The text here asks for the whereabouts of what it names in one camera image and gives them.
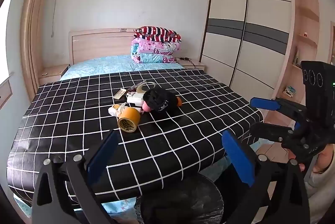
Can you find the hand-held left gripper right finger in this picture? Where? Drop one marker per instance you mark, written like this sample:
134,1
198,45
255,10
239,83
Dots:
238,158

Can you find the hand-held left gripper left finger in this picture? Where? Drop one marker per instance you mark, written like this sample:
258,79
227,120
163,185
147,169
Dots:
104,153

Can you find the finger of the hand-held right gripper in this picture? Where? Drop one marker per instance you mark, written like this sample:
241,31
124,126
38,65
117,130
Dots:
264,131
263,103

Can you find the trash bin with black bag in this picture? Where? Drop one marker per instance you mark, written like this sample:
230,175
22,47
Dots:
178,203

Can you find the person's right forearm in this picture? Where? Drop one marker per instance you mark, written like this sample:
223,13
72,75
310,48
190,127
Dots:
322,190

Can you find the person's right hand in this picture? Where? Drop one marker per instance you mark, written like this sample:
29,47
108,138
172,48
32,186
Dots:
324,158

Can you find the stack of books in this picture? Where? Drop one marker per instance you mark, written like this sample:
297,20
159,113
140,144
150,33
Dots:
290,91

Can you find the yellow tape roll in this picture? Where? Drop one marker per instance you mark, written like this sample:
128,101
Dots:
128,120

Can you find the crumpled white wrapper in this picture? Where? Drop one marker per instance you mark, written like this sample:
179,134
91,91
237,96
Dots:
116,109

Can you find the pink round item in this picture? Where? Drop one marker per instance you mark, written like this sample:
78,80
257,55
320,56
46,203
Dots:
146,108

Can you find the wooden corner shelf unit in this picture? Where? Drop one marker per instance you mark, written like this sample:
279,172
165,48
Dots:
303,30

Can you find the white sliding door wardrobe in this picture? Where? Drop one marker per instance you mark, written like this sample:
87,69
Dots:
251,30

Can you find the black cap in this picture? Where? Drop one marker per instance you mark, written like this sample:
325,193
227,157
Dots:
159,99

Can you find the clear tape dispenser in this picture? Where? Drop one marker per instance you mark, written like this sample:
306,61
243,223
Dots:
144,87

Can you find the wooden nightstand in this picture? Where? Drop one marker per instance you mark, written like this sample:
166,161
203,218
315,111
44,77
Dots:
53,73
195,64

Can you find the wooden bed headboard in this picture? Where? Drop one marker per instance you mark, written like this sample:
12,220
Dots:
91,43

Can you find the pink folded quilt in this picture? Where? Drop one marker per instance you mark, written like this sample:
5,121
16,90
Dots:
154,52

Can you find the striped folded blanket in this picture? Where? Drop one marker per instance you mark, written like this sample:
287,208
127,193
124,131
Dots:
157,32

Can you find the window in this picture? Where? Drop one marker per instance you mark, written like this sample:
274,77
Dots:
6,30

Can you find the wooden window frame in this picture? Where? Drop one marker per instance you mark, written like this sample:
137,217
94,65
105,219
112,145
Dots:
34,30

